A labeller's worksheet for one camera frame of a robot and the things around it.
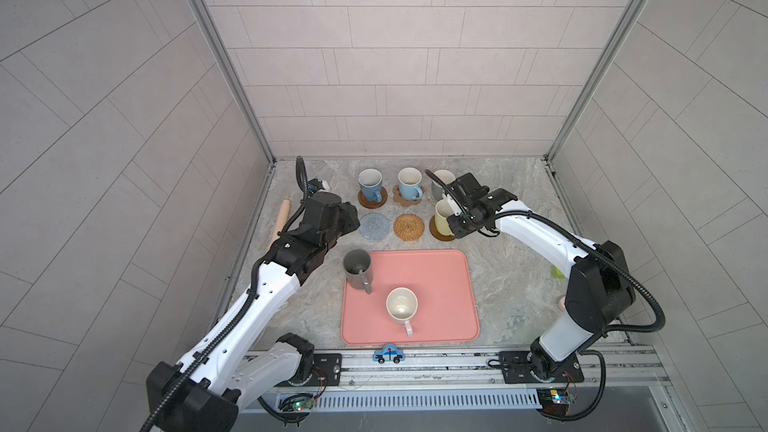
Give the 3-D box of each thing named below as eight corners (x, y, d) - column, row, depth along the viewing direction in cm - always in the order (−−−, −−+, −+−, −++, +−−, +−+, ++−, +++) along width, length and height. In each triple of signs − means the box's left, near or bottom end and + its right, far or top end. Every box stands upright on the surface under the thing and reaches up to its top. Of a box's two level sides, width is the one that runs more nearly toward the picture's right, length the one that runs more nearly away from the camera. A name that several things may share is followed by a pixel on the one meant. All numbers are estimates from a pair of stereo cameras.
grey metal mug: (346, 297, 84) (340, 283, 76) (350, 264, 90) (345, 248, 82) (371, 297, 84) (368, 283, 76) (373, 264, 91) (371, 248, 82)
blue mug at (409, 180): (397, 207, 104) (397, 188, 96) (397, 186, 110) (397, 167, 102) (421, 207, 104) (423, 188, 96) (420, 186, 110) (421, 167, 102)
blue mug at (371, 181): (360, 211, 103) (356, 191, 95) (362, 188, 110) (359, 168, 101) (381, 211, 103) (380, 191, 95) (382, 188, 110) (381, 168, 101)
